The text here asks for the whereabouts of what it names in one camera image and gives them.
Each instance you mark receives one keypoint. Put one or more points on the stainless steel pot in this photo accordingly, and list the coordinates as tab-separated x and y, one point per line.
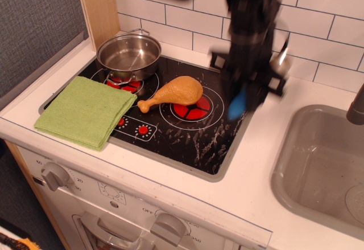
129	57

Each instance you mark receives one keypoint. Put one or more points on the grey oven door handle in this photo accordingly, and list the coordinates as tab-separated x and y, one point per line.
111	233

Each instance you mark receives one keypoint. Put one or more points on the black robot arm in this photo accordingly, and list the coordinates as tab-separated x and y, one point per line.
251	21

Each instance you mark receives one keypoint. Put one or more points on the orange fuzzy object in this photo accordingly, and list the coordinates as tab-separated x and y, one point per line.
20	244

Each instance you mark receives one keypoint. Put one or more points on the orange plastic chicken drumstick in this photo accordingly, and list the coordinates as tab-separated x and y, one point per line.
183	90

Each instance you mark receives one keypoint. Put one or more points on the grey left oven knob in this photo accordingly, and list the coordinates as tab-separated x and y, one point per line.
54	175

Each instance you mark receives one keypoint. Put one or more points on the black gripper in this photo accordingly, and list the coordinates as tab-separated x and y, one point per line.
248	66

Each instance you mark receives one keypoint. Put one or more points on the wooden side post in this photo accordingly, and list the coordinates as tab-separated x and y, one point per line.
101	19

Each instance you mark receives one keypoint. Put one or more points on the grey faucet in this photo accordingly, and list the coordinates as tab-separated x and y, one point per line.
355	113

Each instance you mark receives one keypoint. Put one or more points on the grey toy sink basin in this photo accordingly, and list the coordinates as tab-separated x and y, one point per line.
319	170

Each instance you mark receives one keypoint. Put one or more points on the grey oven knob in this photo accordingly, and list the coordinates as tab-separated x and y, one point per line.
54	175
169	228

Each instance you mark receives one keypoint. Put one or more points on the blue handled metal spoon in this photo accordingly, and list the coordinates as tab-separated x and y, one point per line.
280	66

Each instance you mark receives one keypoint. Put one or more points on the grey fabric panel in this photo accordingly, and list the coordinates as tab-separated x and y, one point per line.
35	34

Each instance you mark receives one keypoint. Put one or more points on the green folded rag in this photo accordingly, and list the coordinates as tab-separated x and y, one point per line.
85	112

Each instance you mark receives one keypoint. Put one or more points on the grey right oven knob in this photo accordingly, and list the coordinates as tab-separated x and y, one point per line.
169	228

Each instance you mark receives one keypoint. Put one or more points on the black toy stovetop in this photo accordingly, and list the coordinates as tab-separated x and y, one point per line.
198	139

